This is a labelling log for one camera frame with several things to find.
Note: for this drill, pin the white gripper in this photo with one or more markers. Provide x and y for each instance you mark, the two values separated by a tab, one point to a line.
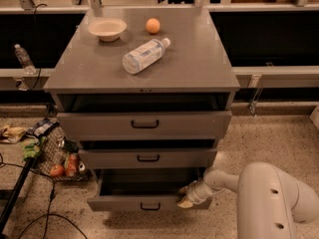
195	192

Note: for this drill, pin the grey bottom drawer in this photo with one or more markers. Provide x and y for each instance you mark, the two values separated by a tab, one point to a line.
146	189

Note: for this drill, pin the grey drawer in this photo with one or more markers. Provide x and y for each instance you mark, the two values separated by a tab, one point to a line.
136	126
151	158
146	189

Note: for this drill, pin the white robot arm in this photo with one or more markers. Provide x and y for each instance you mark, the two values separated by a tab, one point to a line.
270	202

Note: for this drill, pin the grey middle drawer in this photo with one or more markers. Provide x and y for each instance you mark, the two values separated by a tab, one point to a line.
151	158

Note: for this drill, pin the grey top drawer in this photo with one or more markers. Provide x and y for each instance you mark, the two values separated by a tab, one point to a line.
136	126

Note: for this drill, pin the grey drawer cabinet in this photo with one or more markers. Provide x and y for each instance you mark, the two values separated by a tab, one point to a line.
193	75

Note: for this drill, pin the small soda can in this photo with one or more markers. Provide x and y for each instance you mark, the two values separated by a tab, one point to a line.
82	168

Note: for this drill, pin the red snack can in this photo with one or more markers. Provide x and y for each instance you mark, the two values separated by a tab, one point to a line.
71	165

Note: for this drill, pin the red tomato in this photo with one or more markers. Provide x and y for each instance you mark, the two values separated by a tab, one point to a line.
57	170

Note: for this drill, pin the lying clear plastic bottle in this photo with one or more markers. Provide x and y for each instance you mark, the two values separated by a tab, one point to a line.
145	55

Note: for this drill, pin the blue chip bag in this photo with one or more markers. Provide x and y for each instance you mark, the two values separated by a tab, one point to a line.
42	127

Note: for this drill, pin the black pole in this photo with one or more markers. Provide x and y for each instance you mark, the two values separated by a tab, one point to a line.
14	193

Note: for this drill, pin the green snack bag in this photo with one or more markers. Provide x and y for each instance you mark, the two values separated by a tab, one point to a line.
32	147

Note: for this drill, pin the orange fruit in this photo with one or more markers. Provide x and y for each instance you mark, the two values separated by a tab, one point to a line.
153	25

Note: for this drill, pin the beige bowl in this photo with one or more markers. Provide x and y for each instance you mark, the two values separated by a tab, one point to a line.
107	29

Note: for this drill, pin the standing small water bottle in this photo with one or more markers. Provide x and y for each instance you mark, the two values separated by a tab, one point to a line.
24	59

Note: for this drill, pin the wire mesh basket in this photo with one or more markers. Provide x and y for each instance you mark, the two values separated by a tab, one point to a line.
55	151

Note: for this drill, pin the metal railing frame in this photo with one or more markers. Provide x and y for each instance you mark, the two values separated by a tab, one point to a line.
275	72

